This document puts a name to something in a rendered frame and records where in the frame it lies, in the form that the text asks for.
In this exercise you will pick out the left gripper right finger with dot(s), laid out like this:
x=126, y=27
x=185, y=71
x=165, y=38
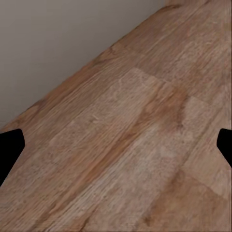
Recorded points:
x=224, y=143

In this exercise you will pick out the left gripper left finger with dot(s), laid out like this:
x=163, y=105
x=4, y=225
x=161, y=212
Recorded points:
x=12, y=144

